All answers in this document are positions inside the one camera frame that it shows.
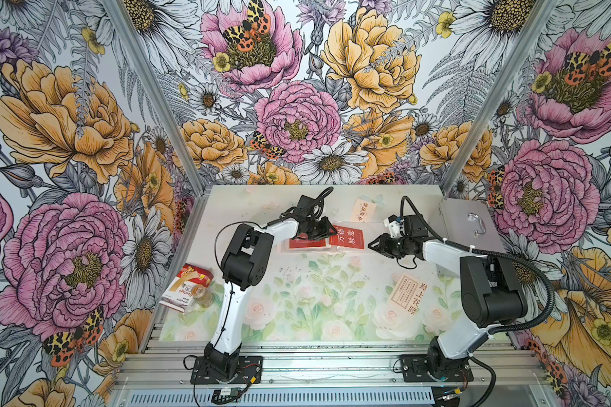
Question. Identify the red card with white characters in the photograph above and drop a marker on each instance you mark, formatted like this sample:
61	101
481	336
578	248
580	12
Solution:
349	238

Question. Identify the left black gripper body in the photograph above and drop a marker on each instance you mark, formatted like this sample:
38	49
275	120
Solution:
313	228

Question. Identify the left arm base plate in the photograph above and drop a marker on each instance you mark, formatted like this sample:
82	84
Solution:
247	369

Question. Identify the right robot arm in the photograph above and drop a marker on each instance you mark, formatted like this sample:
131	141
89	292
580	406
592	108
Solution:
490	293

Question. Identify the silver metal case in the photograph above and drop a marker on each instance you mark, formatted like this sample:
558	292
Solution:
469	223

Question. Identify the aluminium rail frame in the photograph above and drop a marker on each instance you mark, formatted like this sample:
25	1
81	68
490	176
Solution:
320	373

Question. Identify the small pink card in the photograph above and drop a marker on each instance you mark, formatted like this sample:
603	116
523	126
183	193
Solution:
363	211

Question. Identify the small plastic bottle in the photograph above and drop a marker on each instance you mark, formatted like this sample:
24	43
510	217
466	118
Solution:
202	297

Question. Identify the red and white box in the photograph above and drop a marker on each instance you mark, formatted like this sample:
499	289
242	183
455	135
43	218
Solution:
178	294

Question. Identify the cream card with framed text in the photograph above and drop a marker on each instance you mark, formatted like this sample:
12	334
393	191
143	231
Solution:
408	293

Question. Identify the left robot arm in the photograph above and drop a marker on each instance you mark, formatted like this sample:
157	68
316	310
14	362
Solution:
243	266

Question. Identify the red landscape greeting card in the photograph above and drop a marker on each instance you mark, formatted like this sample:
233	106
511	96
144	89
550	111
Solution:
302	243

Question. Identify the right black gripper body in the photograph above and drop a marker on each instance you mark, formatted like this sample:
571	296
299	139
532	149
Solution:
400	247

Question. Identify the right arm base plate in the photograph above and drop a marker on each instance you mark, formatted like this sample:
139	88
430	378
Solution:
416	368

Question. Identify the pink photo album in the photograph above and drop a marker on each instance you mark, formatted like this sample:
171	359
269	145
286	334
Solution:
370	232

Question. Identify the small green circuit board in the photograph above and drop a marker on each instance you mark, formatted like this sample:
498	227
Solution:
225	396

